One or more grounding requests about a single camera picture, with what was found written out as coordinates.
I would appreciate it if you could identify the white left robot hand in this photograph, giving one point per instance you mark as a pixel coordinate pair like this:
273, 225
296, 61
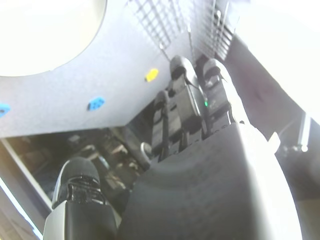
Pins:
200, 187

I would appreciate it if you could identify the white plate with dark rim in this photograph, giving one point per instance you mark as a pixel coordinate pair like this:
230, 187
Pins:
45, 32

